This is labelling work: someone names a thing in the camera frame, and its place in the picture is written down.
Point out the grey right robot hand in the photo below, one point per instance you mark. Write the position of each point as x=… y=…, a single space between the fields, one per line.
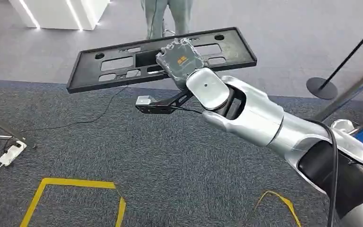
x=181 y=61

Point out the black plastic plate frame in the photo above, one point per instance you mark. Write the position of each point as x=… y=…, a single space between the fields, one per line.
x=87 y=73

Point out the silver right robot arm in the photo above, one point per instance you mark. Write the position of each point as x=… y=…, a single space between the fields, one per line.
x=263 y=119

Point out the standing person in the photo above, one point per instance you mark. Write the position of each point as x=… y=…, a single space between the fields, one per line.
x=181 y=15

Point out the white pillar with light strips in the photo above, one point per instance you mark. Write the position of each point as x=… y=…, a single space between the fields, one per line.
x=56 y=14

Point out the yellow tape square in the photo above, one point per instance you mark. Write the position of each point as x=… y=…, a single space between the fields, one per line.
x=75 y=182

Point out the slanted steel pole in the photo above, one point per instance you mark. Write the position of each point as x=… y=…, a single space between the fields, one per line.
x=350 y=91

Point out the loose yellow tape strip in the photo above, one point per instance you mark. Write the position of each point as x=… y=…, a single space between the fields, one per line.
x=286 y=203

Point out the white power strip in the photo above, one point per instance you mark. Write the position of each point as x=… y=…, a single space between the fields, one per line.
x=11 y=154

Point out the black stanchion post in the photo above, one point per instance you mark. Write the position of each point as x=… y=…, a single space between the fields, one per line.
x=321 y=88

